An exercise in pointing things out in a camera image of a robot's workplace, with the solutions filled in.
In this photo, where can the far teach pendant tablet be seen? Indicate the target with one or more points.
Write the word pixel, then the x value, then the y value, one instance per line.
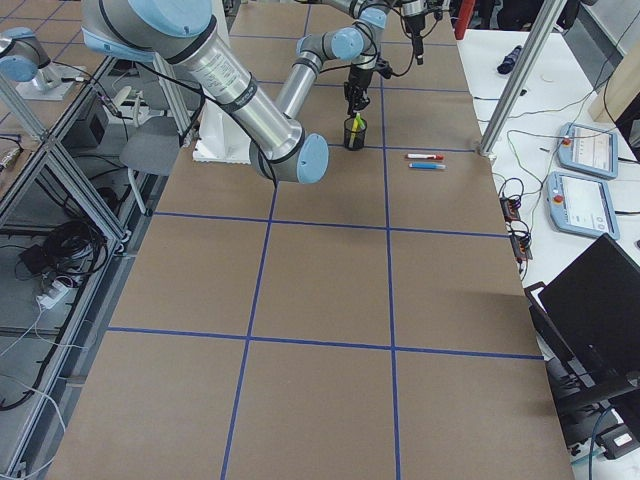
pixel 588 150

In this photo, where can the blue highlighter pen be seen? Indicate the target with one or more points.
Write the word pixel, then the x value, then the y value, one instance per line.
pixel 426 166

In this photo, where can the grey office chair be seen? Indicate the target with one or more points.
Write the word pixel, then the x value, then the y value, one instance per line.
pixel 152 149

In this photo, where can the teach pendant tablet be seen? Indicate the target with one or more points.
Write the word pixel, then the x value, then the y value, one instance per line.
pixel 581 205
pixel 588 150

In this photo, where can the black laptop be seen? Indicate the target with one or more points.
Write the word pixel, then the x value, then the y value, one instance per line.
pixel 589 314

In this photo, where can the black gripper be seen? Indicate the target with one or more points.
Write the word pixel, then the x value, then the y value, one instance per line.
pixel 358 76
pixel 414 26

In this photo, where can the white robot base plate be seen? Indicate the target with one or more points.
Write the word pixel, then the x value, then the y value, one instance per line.
pixel 220 138

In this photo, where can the aluminium frame post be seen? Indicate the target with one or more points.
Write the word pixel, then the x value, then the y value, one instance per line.
pixel 541 29

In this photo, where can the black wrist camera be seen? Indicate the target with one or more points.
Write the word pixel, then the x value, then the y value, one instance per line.
pixel 383 68

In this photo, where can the red whiteboard marker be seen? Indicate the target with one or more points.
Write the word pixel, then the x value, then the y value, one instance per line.
pixel 423 156

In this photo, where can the near teach pendant tablet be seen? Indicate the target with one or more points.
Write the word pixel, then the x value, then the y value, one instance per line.
pixel 581 205

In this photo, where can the black mesh pen holder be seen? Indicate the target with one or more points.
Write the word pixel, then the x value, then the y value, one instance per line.
pixel 360 141

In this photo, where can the folded blue umbrella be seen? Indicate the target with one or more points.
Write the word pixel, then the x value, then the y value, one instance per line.
pixel 508 63

